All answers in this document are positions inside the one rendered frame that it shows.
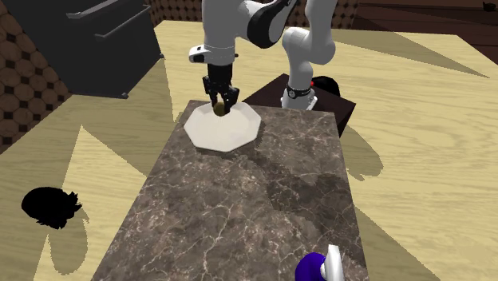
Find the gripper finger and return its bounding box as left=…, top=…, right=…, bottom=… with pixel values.
left=222, top=86, right=240, bottom=116
left=202, top=77, right=219, bottom=106

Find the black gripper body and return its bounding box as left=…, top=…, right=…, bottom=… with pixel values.
left=201, top=61, right=235, bottom=94

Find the white octagonal plate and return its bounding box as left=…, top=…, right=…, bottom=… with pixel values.
left=183, top=100, right=263, bottom=153

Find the dark robot stand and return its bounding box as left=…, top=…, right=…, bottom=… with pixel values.
left=242, top=73, right=357, bottom=138

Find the brown marble table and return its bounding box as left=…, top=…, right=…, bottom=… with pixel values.
left=89, top=99, right=370, bottom=281

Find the dark grey cabinet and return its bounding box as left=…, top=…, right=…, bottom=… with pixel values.
left=1, top=0, right=164, bottom=100

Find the purple and white object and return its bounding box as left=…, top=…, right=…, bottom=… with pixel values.
left=294, top=243, right=347, bottom=281

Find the black bushy object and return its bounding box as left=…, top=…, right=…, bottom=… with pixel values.
left=21, top=186, right=84, bottom=231

